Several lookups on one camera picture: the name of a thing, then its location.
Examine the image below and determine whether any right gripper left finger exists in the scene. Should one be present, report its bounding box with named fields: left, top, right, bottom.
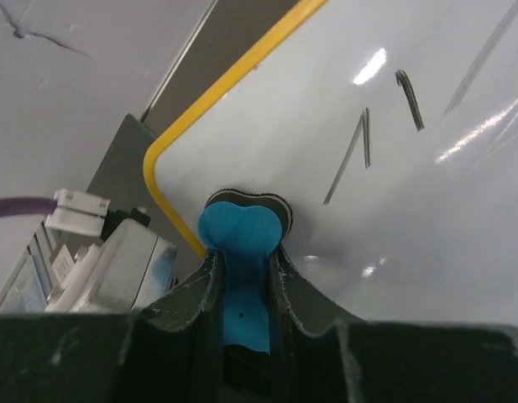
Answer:
left=0, top=251, right=224, bottom=402

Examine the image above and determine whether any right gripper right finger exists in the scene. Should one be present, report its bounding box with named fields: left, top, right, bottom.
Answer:
left=269, top=249, right=518, bottom=402

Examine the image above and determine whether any blue heart eraser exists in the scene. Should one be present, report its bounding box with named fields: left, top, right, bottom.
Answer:
left=198, top=188, right=293, bottom=353

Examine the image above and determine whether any yellow framed whiteboard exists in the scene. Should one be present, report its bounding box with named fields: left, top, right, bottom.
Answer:
left=144, top=1, right=518, bottom=326

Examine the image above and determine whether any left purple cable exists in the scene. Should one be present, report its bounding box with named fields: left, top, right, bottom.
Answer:
left=0, top=196, right=58, bottom=220

